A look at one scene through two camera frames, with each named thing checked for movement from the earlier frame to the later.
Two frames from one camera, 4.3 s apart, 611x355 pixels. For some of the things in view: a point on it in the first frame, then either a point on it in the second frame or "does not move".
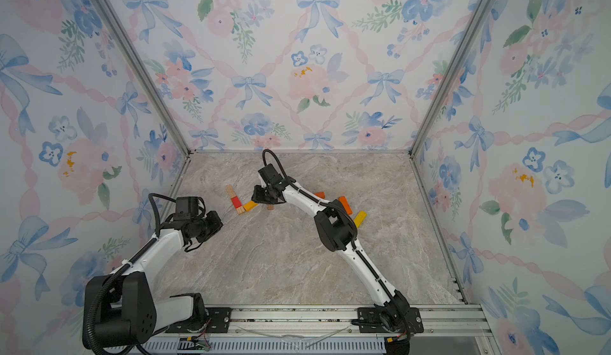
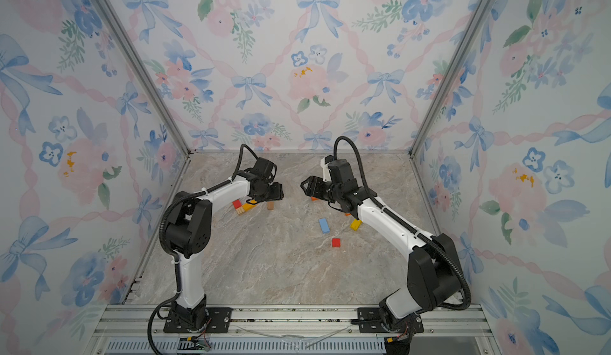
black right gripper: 258,195 → 316,183
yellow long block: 359,218 does not move
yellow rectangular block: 250,205 does not move
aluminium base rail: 330,329 does not move
